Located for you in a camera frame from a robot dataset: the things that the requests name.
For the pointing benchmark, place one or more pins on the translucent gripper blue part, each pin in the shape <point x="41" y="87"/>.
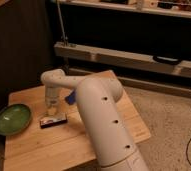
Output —
<point x="52" y="100"/>

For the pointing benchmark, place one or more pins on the black white board eraser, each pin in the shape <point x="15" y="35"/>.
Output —
<point x="52" y="120"/>

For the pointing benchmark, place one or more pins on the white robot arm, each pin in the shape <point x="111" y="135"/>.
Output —
<point x="96" y="99"/>

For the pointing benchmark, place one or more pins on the green bowl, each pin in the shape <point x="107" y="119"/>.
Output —
<point x="14" y="119"/>

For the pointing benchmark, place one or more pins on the metal pole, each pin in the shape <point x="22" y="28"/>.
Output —
<point x="64" y="37"/>

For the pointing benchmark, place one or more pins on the wooden shelf beam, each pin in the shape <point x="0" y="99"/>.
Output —
<point x="121" y="58"/>

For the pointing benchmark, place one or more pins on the upper wooden shelf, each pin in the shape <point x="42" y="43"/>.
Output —
<point x="136" y="6"/>

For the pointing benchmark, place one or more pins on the black handle on beam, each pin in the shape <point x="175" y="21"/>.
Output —
<point x="167" y="60"/>

